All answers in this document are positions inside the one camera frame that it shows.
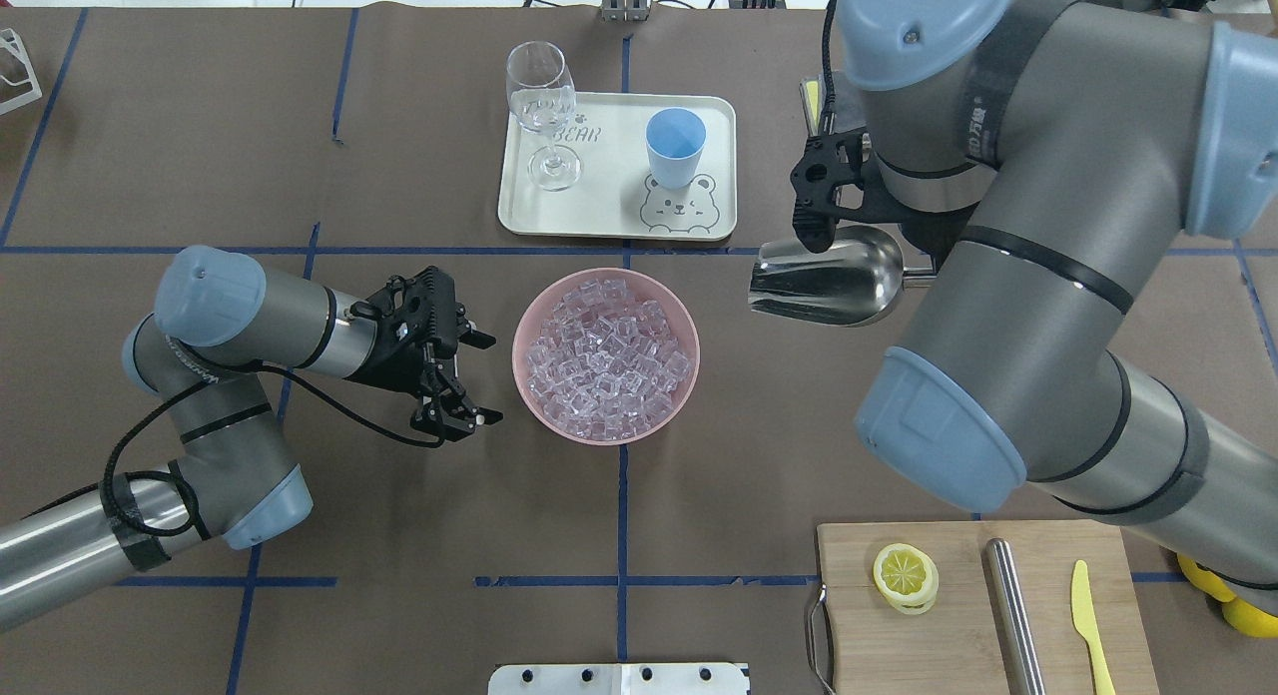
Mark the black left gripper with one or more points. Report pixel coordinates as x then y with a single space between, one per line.
391 366

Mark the metal ice scoop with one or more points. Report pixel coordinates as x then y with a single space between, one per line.
856 282

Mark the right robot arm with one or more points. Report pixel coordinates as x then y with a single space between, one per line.
1088 139

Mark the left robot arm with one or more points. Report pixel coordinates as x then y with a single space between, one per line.
220 320

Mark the clear ice cubes pile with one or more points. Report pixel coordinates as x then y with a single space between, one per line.
607 355

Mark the light blue plastic cup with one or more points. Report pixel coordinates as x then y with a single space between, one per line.
674 138

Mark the pink bowl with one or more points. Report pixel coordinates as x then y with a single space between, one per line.
605 355

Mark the cream bear tray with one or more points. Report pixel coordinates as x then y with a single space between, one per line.
616 196

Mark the clear wine glass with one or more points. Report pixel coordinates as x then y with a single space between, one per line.
542 98

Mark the lemon slice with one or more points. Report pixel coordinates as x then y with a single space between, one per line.
907 578

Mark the wooden cutting board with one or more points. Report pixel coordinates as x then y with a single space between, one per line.
957 648

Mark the steel muddler rod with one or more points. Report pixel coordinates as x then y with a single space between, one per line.
1011 614

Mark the yellow plastic knife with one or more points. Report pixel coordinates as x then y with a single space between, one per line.
1085 623

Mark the yellow lemon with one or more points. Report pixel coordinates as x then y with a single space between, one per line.
1204 579
1249 620

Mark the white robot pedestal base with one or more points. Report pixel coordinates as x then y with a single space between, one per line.
621 678

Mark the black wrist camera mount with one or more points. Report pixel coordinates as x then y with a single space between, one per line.
829 162

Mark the white wire cup rack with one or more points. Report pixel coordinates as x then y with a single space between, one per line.
19 82

